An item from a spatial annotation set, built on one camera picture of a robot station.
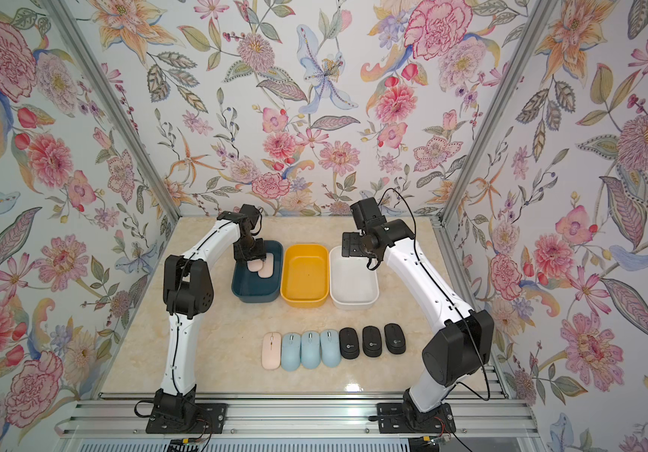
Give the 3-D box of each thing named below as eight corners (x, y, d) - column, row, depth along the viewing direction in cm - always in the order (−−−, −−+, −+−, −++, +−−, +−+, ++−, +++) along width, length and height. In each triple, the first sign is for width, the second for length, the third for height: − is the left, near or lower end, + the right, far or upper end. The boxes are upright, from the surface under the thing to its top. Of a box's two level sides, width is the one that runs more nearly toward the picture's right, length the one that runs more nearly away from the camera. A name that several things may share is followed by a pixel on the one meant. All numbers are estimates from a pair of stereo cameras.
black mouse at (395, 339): (387, 354, 87) (388, 352, 85) (383, 326, 92) (384, 323, 91) (406, 354, 87) (407, 352, 85) (400, 326, 92) (402, 323, 91)
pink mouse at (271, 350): (259, 369, 84) (257, 366, 82) (264, 335, 91) (262, 331, 89) (280, 369, 84) (279, 366, 82) (283, 335, 91) (282, 331, 89)
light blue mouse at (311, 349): (300, 368, 84) (299, 365, 82) (302, 335, 91) (301, 330, 88) (320, 368, 84) (320, 365, 82) (320, 335, 91) (320, 330, 88)
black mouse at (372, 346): (363, 357, 86) (364, 354, 84) (361, 329, 92) (362, 326, 89) (381, 357, 86) (383, 354, 84) (378, 329, 92) (379, 326, 89)
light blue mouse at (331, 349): (320, 367, 84) (320, 364, 82) (320, 334, 91) (320, 330, 89) (341, 367, 84) (341, 364, 82) (339, 334, 91) (340, 330, 89)
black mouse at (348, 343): (340, 359, 86) (340, 356, 84) (339, 330, 92) (339, 327, 89) (359, 359, 86) (359, 356, 84) (356, 330, 92) (357, 327, 89)
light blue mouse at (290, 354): (280, 371, 84) (279, 368, 81) (283, 336, 91) (282, 332, 88) (299, 371, 84) (298, 368, 81) (301, 336, 91) (300, 332, 88)
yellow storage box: (279, 308, 97) (277, 299, 92) (285, 253, 111) (283, 244, 107) (329, 308, 97) (329, 299, 92) (328, 253, 111) (328, 244, 107)
